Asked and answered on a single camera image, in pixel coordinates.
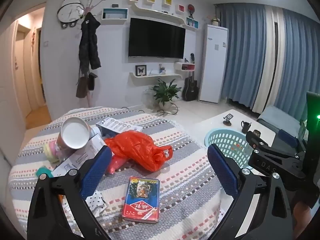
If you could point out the red round fan ornament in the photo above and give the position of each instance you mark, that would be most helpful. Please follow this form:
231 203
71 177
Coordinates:
191 8

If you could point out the teal lined box shelf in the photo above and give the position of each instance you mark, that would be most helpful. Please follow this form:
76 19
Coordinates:
115 14

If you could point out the round white wall clock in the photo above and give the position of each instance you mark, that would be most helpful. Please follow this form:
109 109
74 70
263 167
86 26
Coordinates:
70 10

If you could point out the black bottle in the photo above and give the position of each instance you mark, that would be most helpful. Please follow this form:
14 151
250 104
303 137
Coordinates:
192 58

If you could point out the pen holder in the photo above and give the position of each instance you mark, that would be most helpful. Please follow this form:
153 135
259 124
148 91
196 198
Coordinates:
161 69

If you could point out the person's right hand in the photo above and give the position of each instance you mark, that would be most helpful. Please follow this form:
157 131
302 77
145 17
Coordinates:
302 215

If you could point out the curved white wall shelf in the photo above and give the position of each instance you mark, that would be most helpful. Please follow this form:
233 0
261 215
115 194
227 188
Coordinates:
160 13

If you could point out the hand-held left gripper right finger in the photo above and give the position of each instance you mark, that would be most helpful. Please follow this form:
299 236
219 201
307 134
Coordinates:
222 171

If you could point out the blue and white curtain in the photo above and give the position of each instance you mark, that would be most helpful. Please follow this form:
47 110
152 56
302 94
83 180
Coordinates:
245 55

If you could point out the brown hanging bag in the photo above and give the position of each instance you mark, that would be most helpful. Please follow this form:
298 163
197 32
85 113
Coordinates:
81 87

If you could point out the white cardboard box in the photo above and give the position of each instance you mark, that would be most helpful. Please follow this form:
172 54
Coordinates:
82 155

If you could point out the small dark jar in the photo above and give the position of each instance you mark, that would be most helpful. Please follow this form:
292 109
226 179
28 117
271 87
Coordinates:
256 133

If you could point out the low curved white shelf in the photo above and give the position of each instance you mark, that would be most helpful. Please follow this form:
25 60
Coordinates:
155 75

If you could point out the wall-mounted black television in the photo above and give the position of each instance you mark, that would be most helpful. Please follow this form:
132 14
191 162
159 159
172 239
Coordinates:
156 38

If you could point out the metal phone stand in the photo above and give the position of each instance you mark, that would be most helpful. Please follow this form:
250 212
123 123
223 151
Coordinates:
228 120

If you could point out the small flower pot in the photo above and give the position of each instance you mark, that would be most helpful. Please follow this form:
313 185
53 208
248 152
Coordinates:
215 20

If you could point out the pink plastic packet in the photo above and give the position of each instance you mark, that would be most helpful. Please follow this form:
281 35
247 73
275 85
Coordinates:
116 163

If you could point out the black mug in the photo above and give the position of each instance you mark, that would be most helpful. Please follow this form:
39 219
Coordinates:
245 127

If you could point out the green potted plant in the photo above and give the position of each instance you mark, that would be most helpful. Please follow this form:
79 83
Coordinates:
165 91

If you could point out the long white printed box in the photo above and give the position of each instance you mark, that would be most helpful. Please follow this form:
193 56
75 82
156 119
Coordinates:
117 126

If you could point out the teal plastic laundry basket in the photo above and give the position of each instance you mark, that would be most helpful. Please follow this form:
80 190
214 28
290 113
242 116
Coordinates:
230 150

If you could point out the white coffee table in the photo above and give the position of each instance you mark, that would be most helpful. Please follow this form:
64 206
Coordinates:
215 122

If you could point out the orange plastic bag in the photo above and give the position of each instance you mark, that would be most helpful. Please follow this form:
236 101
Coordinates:
140 147

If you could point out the white refrigerator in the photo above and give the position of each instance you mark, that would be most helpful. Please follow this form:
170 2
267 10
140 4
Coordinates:
212 65

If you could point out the red blue printed box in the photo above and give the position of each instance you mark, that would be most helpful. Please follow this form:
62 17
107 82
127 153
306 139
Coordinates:
141 200

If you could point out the white pod shelf red inside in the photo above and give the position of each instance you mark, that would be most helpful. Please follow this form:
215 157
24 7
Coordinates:
183 66

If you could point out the black acoustic guitar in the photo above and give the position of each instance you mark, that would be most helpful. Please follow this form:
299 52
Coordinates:
190 90

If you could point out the small teal box shelf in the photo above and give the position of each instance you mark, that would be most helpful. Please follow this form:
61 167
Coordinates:
192 23

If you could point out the round canister with white lid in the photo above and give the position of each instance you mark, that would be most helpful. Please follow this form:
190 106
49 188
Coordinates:
75 135

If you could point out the small black hanging bag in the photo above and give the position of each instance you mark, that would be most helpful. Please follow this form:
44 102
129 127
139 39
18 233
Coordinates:
92 81

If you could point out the framed butterfly picture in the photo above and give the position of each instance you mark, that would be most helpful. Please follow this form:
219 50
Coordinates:
141 70

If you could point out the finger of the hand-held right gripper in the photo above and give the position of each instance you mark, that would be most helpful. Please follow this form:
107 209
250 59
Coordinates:
287 138
265 163

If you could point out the polka dot cloth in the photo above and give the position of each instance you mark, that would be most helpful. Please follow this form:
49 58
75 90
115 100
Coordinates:
96 203

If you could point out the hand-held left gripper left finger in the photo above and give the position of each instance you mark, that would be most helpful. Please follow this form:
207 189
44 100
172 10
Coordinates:
96 172

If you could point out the black coat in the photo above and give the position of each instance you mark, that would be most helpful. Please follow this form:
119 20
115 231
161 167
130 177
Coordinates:
88 42

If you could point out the teal plastic item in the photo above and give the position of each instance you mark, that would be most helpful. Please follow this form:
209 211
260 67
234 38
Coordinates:
43 172

